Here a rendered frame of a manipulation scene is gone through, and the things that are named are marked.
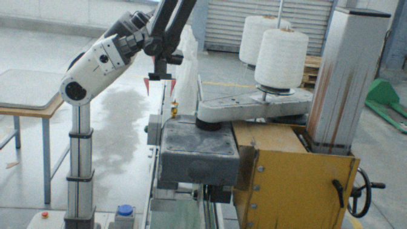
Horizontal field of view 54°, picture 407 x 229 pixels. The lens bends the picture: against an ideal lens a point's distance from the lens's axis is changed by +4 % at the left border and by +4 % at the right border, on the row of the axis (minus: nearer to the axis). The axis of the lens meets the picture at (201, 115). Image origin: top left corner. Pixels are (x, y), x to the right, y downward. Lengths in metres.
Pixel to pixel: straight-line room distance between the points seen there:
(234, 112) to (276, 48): 0.28
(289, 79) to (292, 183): 0.34
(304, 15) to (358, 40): 7.97
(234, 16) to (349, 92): 7.66
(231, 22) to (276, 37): 7.74
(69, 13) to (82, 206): 7.15
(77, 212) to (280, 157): 1.41
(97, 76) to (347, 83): 1.09
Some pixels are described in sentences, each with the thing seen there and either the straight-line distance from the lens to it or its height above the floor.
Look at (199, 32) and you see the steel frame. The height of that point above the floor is 0.44.
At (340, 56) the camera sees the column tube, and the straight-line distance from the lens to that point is 1.23.
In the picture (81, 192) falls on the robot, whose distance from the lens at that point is 2.27.
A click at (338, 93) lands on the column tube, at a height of 1.52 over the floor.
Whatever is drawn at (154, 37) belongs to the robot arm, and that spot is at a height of 1.55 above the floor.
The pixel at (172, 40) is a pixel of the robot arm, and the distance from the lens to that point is 1.63.
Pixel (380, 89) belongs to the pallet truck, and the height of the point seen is 0.25.
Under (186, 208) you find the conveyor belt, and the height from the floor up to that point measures 0.38.
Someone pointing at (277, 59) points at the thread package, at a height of 1.62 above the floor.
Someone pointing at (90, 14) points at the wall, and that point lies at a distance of 9.05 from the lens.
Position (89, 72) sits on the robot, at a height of 1.32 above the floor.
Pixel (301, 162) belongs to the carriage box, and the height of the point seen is 1.31.
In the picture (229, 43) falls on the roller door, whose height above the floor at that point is 0.19.
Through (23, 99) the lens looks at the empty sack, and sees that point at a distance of 3.06.
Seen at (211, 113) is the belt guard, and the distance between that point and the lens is 1.25.
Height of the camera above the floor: 1.85
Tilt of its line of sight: 22 degrees down
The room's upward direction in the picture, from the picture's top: 7 degrees clockwise
